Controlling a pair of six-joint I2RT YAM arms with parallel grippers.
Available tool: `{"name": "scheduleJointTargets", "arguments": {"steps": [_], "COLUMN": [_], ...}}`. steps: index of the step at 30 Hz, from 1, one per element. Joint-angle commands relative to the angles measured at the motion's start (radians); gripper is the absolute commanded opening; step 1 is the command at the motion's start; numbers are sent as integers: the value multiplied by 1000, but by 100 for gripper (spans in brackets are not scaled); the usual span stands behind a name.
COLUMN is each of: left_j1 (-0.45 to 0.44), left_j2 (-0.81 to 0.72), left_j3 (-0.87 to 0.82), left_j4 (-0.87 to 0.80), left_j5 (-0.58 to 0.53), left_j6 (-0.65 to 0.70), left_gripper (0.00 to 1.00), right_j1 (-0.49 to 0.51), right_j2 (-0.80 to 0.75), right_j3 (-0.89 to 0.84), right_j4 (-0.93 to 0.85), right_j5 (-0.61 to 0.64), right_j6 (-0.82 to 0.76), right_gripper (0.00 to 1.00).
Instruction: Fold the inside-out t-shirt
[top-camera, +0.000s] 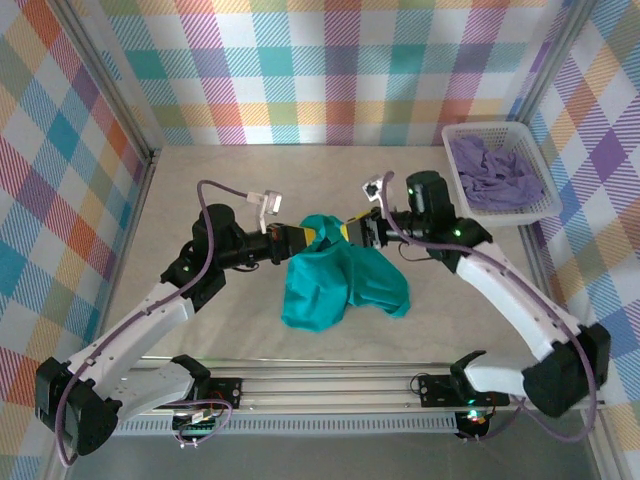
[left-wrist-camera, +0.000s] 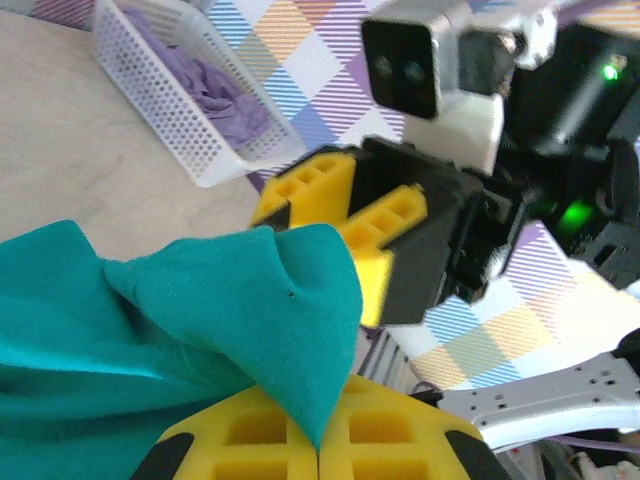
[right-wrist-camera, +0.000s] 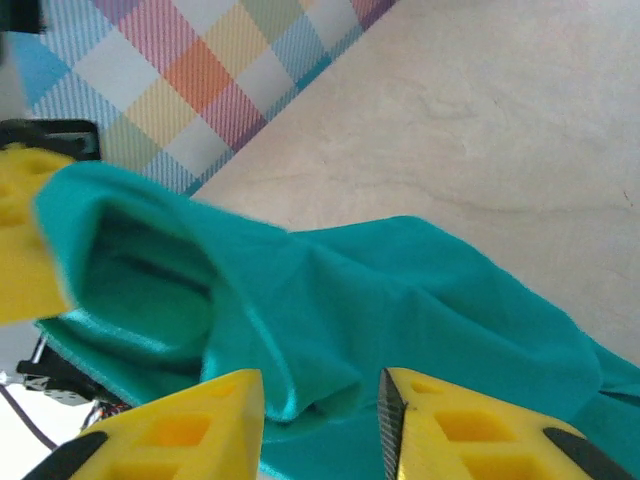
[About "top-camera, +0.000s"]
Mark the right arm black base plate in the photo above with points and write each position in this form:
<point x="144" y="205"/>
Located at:
<point x="435" y="392"/>

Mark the white plastic basket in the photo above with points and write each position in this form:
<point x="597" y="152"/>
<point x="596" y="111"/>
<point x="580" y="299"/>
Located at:
<point x="500" y="217"/>

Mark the circuit board with LEDs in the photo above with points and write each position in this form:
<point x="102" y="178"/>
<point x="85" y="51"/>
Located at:
<point x="475" y="419"/>

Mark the green terminal circuit board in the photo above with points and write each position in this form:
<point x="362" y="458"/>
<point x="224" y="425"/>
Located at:
<point x="200" y="425"/>

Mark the teal t-shirt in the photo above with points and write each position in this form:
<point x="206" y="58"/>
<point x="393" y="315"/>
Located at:
<point x="320" y="290"/>

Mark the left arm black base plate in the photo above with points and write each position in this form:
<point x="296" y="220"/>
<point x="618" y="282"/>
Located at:
<point x="235" y="385"/>

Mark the purple crumpled cloth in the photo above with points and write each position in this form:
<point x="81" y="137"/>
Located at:
<point x="495" y="175"/>

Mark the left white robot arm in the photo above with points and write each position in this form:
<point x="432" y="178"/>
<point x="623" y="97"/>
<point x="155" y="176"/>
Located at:
<point x="140" y="320"/>

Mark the aluminium table side rail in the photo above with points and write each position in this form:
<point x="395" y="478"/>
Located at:
<point x="136" y="220"/>
<point x="531" y="250"/>

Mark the aluminium corner post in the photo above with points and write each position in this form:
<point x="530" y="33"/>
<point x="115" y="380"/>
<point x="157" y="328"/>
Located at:
<point x="550" y="60"/>
<point x="112" y="82"/>

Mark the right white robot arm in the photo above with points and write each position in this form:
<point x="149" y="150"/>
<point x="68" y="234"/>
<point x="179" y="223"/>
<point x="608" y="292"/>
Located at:
<point x="505" y="295"/>

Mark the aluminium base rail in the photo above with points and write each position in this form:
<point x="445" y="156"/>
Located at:
<point x="325" y="387"/>

